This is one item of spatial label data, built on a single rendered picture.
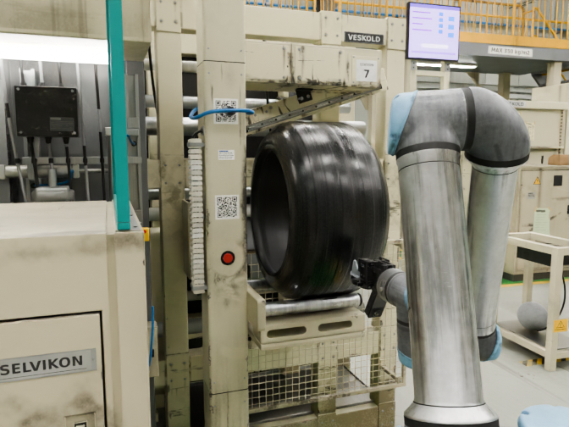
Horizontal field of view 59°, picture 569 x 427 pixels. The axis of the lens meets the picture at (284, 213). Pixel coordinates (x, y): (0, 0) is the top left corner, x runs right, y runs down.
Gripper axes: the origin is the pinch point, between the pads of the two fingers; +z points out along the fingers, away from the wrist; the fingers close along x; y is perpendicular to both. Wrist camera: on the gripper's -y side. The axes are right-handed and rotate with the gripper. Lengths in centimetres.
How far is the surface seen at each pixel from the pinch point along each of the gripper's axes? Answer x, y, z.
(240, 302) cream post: 31.1, -10.8, 18.1
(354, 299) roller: -5.5, -11.2, 10.5
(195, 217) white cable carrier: 44, 17, 20
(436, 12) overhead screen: -251, 178, 312
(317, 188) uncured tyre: 12.9, 26.5, -1.5
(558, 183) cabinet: -389, 4, 277
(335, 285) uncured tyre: 3.5, -4.6, 5.7
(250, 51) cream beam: 20, 72, 44
